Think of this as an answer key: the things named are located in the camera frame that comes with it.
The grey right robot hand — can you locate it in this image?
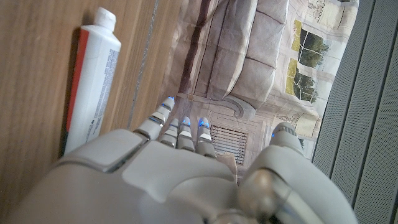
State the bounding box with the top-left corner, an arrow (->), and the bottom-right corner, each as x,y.
6,96 -> 360,224

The white toothpaste tube red stripe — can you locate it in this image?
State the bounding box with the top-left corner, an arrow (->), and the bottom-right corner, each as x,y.
63,6 -> 122,156

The printed living room backdrop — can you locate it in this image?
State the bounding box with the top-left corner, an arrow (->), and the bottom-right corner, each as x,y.
160,0 -> 360,184

